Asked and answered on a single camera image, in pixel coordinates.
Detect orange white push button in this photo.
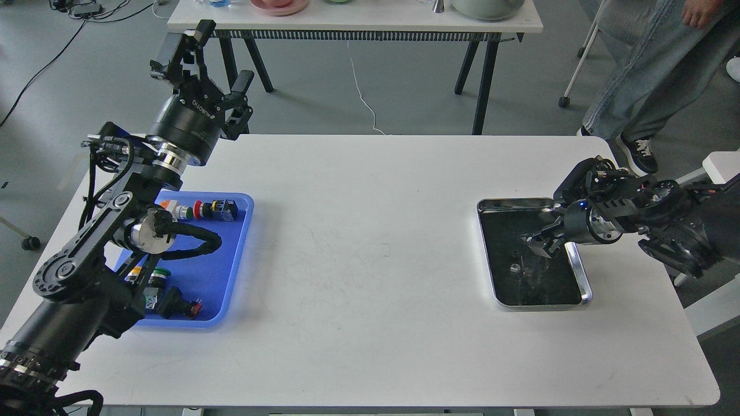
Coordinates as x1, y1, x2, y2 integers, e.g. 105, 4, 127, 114
158, 199, 195, 221

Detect pink plate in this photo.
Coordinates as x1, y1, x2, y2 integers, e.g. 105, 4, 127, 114
250, 0, 309, 17

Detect silver metal tray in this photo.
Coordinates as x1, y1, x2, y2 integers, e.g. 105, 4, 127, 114
476, 198, 594, 311

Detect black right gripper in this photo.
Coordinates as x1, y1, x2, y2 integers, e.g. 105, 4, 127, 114
520, 157, 694, 258

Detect grey green bowl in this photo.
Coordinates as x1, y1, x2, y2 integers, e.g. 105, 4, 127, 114
452, 0, 525, 21

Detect yellow push button switch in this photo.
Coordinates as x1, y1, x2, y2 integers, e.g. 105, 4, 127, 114
124, 266, 141, 285

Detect red mushroom push button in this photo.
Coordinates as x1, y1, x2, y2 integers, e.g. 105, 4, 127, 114
193, 199, 239, 222

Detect blue plastic tray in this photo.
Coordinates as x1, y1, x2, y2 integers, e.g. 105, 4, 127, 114
135, 190, 254, 330

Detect white cable on floor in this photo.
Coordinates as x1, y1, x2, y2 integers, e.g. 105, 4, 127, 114
347, 40, 387, 136

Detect black cables on floor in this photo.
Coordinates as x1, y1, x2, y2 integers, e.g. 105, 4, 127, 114
0, 0, 157, 128

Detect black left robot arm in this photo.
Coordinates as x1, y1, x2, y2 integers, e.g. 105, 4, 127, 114
1, 20, 254, 415

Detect green push button switch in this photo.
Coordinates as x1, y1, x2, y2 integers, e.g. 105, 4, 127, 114
143, 267, 171, 314

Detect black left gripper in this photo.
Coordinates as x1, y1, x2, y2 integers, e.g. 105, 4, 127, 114
150, 20, 254, 166

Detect person in jeans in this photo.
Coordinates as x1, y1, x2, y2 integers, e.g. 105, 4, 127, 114
579, 1, 739, 176

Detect person's hand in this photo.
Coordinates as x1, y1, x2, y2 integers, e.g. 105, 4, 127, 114
681, 0, 724, 29

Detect black red selector switch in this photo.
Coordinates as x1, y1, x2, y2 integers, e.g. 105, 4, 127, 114
156, 287, 203, 320

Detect black caster wheel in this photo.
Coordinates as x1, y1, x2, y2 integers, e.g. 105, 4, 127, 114
21, 236, 40, 251

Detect white background table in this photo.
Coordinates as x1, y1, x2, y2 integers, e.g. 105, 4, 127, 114
167, 1, 543, 135

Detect white rolling chair leg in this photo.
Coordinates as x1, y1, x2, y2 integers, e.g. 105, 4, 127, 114
558, 1, 606, 109

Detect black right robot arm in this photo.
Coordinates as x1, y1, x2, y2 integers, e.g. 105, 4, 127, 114
521, 156, 738, 277

